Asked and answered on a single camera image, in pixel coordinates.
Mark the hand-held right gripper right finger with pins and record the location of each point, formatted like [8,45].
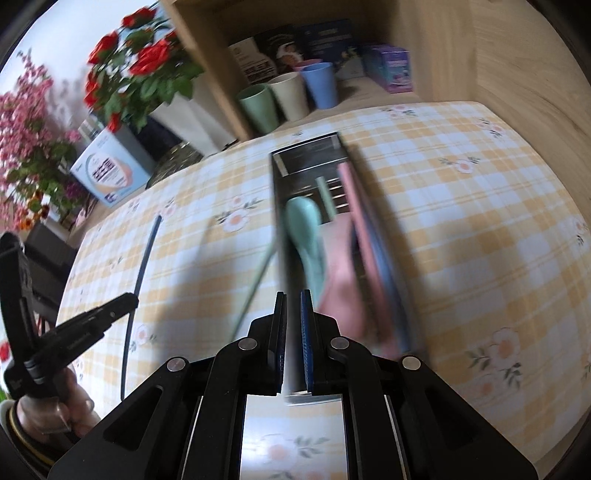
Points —
[305,337]

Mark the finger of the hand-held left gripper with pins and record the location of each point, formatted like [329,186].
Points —
[83,330]

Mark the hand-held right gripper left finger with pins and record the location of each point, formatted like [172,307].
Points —
[280,332]

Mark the green chopstick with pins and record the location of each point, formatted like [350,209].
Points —
[325,198]
[254,295]

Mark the pink plastic spoon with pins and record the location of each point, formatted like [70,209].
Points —
[344,286]

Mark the metal tray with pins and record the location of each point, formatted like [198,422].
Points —
[288,258]

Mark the green plastic spoon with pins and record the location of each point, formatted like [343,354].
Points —
[302,230]

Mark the pink chopstick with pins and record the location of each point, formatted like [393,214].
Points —
[358,221]

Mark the person's left forearm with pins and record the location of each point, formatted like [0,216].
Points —
[23,443]

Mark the person's left hand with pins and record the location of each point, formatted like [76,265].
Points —
[69,408]

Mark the blue and white carton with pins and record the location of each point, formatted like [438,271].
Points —
[111,170]

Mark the pink flower bouquet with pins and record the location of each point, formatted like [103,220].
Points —
[27,138]

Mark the yellow plaid floral tablecloth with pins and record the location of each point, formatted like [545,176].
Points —
[461,254]

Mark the green cup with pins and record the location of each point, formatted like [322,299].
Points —
[258,110]

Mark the white faceted planter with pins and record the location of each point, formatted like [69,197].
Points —
[194,124]

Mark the beige cup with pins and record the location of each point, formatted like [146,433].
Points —
[288,97]

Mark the blue cup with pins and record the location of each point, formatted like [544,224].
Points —
[321,85]

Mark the red rose plant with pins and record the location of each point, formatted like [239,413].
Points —
[138,64]

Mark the pink cup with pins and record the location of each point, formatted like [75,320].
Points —
[307,65]

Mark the white and black box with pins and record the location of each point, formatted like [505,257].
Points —
[251,60]

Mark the purple box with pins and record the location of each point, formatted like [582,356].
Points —
[390,67]

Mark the wooden shelf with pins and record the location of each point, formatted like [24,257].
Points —
[207,55]

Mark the dark illustrated book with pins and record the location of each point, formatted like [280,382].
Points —
[279,44]

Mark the dark blue box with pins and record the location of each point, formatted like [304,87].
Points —
[330,41]

